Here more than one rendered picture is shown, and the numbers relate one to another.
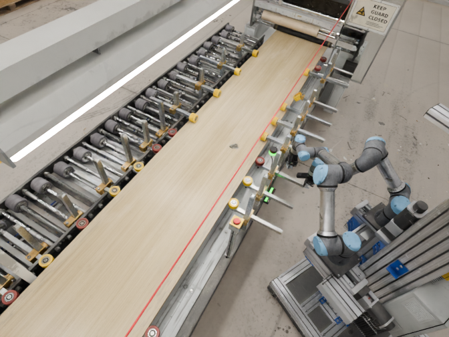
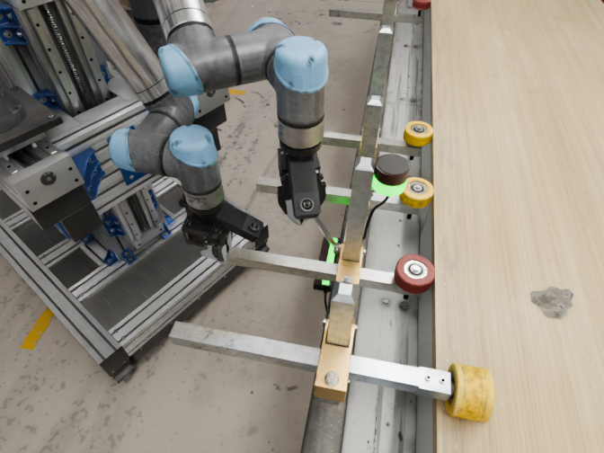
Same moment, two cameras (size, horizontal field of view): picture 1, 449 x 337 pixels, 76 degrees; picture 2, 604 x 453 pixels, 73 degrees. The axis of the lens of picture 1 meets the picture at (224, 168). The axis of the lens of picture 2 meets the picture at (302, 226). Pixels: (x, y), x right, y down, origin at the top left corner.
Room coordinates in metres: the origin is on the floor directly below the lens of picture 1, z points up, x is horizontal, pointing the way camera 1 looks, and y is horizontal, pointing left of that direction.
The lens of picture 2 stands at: (2.07, -0.62, 1.60)
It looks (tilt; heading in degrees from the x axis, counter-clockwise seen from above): 49 degrees down; 170
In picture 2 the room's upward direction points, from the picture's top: straight up
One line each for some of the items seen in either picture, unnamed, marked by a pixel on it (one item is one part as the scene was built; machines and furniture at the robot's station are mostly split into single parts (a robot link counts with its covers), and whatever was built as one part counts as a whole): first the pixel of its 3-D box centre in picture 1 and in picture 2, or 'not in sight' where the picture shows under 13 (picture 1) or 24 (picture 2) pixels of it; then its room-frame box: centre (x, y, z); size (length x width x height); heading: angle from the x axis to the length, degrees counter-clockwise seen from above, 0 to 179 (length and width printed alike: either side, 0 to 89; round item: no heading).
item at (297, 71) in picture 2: (298, 142); (300, 82); (1.52, -0.52, 1.29); 0.09 x 0.08 x 0.11; 12
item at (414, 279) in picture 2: (258, 164); (410, 283); (1.63, -0.30, 0.85); 0.08 x 0.08 x 0.11
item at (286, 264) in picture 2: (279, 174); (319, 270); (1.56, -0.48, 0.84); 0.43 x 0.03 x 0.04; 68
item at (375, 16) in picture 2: not in sight; (375, 16); (0.17, 0.09, 0.82); 0.43 x 0.03 x 0.04; 68
